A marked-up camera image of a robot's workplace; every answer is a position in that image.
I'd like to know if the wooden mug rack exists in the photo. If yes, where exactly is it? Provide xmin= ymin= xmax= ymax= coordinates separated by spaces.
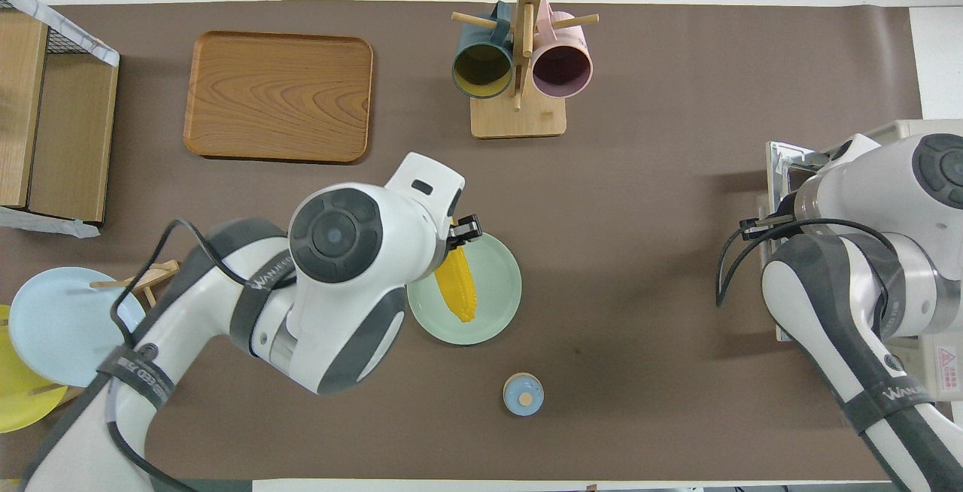
xmin=451 ymin=0 xmax=600 ymax=139

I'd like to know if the pale green plate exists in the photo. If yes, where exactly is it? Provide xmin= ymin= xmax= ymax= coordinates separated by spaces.
xmin=406 ymin=232 xmax=523 ymax=346

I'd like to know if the black wire basket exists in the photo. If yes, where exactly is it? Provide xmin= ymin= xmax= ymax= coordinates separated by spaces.
xmin=0 ymin=0 xmax=95 ymax=56

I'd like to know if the yellow corn cob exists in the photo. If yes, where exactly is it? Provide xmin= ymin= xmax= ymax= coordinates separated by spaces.
xmin=435 ymin=244 xmax=478 ymax=323

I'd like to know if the brown table mat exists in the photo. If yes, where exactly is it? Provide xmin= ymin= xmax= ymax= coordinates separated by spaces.
xmin=0 ymin=0 xmax=960 ymax=481

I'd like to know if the beige toaster oven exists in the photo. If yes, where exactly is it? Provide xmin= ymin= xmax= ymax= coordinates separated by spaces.
xmin=764 ymin=120 xmax=963 ymax=402

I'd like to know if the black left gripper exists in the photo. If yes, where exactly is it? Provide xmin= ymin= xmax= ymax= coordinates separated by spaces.
xmin=448 ymin=214 xmax=483 ymax=251

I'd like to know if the dark teal mug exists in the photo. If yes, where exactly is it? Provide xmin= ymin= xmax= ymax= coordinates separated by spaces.
xmin=451 ymin=2 xmax=515 ymax=100

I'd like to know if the yellow plate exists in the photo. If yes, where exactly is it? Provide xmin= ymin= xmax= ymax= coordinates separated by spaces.
xmin=0 ymin=304 xmax=68 ymax=434

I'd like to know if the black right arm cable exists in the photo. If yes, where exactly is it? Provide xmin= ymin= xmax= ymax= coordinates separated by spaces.
xmin=715 ymin=214 xmax=896 ymax=308

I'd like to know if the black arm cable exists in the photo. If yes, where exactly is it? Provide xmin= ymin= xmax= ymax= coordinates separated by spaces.
xmin=715 ymin=214 xmax=896 ymax=308
xmin=109 ymin=219 xmax=249 ymax=492

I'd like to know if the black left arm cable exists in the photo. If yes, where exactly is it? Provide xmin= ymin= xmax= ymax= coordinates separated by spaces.
xmin=109 ymin=219 xmax=249 ymax=492

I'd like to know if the light blue plate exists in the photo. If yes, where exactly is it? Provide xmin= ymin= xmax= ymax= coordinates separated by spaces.
xmin=8 ymin=266 xmax=149 ymax=388

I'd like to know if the pink mug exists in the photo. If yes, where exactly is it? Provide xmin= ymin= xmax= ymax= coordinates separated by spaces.
xmin=531 ymin=0 xmax=594 ymax=99

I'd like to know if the wooden serving tray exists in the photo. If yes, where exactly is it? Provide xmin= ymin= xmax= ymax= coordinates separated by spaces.
xmin=183 ymin=31 xmax=375 ymax=165

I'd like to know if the wooden plate rack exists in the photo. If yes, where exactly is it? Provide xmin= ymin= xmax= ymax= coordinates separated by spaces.
xmin=30 ymin=259 xmax=183 ymax=406

